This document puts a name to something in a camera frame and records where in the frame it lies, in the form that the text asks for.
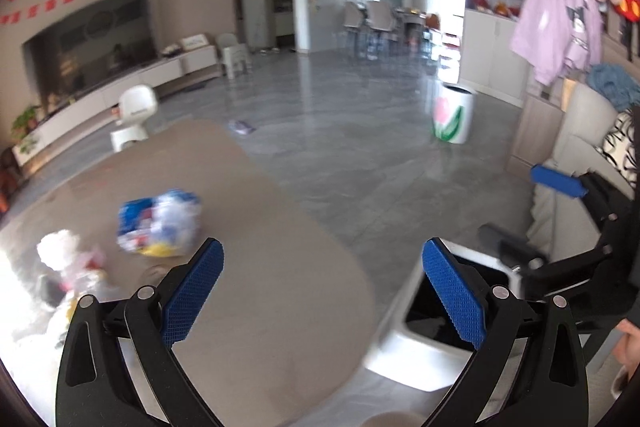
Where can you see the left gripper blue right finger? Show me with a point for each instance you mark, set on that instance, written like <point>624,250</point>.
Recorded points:
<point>527,367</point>

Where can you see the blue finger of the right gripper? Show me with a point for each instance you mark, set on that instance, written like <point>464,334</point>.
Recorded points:
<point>587,184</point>
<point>510,249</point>

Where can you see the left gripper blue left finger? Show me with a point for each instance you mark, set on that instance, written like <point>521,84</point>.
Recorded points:
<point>95,387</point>

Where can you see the white plastic bag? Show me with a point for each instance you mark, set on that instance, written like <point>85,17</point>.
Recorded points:
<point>59,250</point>

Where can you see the blue white snack bag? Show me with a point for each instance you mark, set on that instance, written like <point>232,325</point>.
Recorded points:
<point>163,226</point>

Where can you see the pink carton box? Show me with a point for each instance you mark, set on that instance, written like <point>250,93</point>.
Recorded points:
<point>83,269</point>

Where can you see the white square trash bin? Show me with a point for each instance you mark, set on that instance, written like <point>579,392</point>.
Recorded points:
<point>416,345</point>

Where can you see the person right hand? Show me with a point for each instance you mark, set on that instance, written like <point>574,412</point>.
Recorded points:
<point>627,353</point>

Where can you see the beige sofa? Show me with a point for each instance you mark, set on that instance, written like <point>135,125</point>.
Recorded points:
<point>562,225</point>

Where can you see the black white floral pillow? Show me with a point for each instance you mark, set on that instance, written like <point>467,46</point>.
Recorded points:
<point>617,147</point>

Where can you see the blue denim garment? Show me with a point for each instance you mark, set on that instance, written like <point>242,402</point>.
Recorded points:
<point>615,84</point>

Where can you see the tulip pattern round bin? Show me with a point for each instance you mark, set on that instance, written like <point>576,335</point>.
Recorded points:
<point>453,112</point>

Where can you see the pink hanging clothes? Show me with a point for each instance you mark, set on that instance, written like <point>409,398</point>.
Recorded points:
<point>560,11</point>

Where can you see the white side cabinet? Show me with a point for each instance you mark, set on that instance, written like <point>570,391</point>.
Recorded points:
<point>487,63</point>

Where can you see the dining table with chairs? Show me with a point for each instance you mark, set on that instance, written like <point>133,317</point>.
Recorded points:
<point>376,27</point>

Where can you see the green potted plant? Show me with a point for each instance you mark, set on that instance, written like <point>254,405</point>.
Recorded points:
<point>23,130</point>

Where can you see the white plastic kid chair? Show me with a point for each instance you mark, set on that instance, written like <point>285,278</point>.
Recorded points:
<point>135,107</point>

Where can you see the purple slipper on floor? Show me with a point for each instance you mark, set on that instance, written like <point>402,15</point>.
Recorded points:
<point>241,127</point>

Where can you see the white tv cabinet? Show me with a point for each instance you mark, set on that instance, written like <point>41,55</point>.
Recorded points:
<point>103,99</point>

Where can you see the grey stacked stools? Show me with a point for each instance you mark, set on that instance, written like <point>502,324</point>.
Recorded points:
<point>235,56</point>

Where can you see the large black television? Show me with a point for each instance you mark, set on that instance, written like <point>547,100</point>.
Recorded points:
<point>88,49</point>

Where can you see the white framed sign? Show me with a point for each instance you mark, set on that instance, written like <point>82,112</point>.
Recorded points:
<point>194,42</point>

